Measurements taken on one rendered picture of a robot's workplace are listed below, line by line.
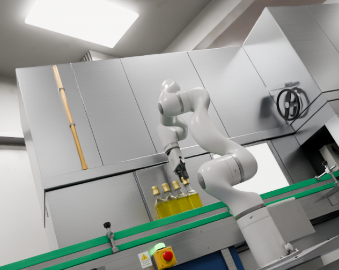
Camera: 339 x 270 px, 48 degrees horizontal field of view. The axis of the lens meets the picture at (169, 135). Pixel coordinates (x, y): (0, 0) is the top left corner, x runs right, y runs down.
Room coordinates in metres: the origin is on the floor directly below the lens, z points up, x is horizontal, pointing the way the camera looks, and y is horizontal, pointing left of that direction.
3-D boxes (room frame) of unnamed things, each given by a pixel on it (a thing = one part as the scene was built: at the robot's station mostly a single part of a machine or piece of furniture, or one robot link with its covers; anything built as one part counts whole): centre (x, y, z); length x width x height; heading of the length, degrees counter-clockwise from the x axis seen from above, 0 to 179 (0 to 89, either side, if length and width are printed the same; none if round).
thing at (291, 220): (1.81, -0.28, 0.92); 0.27 x 0.17 x 0.15; 27
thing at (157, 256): (1.57, 0.21, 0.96); 0.07 x 0.07 x 0.07; 27
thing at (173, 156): (1.88, 0.02, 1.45); 0.10 x 0.07 x 0.11; 28
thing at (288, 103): (2.32, -0.81, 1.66); 0.21 x 0.05 x 0.21; 27
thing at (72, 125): (1.81, 0.48, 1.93); 0.03 x 0.03 x 0.72; 27
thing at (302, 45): (2.43, -1.17, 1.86); 0.70 x 0.37 x 0.89; 117
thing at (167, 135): (1.88, 0.01, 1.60); 0.09 x 0.08 x 0.13; 106
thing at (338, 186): (2.11, -0.71, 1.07); 0.17 x 0.05 x 0.23; 27
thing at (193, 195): (1.88, 0.02, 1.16); 0.06 x 0.06 x 0.21; 28
